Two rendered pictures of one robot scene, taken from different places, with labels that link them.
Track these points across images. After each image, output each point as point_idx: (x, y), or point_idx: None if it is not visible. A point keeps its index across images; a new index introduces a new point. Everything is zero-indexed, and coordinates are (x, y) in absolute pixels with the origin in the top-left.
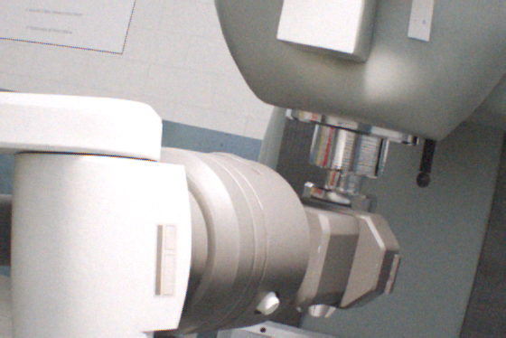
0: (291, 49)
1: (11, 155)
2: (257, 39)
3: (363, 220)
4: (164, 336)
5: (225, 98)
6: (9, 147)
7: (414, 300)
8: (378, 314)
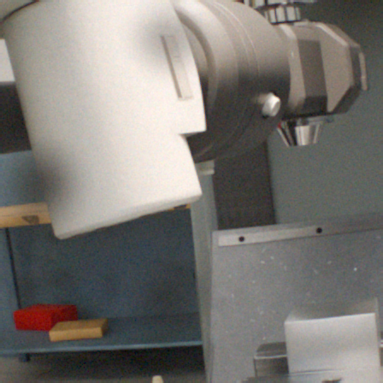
0: None
1: None
2: None
3: (318, 27)
4: (121, 356)
5: None
6: (2, 1)
7: (376, 159)
8: (346, 184)
